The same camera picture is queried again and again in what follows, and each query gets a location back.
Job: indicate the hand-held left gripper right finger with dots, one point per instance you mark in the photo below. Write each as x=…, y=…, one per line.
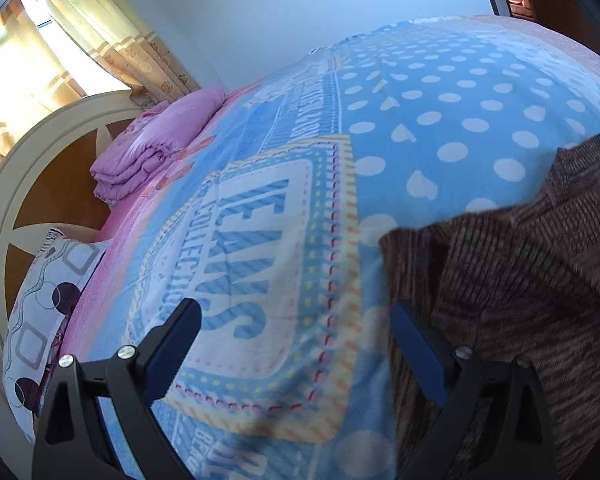
x=420, y=355

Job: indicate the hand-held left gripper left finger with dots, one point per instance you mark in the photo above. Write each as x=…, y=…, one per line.
x=172, y=350

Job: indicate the brown knitted sweater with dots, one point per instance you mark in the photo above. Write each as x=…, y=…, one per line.
x=530, y=260

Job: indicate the white patterned pillow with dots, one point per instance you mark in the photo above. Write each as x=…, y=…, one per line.
x=40, y=310

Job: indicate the folded pink quilt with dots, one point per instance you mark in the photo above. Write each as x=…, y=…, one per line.
x=165, y=135

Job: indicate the cream wooden headboard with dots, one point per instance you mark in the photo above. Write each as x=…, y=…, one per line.
x=40, y=140

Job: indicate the blue pink printed bedsheet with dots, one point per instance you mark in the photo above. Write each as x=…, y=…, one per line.
x=430, y=85

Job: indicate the yellow patterned curtain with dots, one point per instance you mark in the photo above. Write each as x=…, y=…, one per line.
x=20, y=90
x=120, y=35

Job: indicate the window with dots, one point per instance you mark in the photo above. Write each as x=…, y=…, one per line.
x=37, y=12

